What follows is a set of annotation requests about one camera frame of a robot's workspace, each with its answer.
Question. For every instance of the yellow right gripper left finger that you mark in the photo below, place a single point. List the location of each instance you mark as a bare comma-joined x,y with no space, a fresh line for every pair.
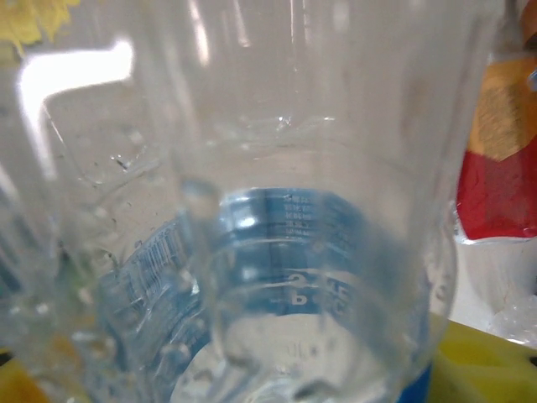
14,386

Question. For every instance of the clear bottle blue label blue cap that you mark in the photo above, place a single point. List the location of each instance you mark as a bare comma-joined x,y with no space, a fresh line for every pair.
293,168

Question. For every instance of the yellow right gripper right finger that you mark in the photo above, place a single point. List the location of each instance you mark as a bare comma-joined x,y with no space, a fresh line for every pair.
482,373

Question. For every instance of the red yellow label bottle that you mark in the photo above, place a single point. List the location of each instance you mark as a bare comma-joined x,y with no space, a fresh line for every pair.
499,189

